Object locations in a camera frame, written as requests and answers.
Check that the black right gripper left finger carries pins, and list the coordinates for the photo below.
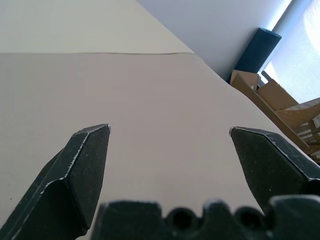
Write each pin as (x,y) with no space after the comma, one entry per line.
(75,175)

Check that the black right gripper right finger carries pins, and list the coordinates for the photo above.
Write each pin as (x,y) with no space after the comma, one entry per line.
(270,170)

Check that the wooden chair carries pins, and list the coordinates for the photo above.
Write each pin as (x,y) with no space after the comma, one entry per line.
(303,122)

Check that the brown cardboard box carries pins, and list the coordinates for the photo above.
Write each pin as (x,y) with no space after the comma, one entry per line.
(260,92)

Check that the dark blue rolled mat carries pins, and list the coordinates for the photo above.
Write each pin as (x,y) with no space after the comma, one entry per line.
(257,51)

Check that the white window blind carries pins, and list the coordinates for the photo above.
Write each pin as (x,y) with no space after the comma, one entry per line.
(297,50)

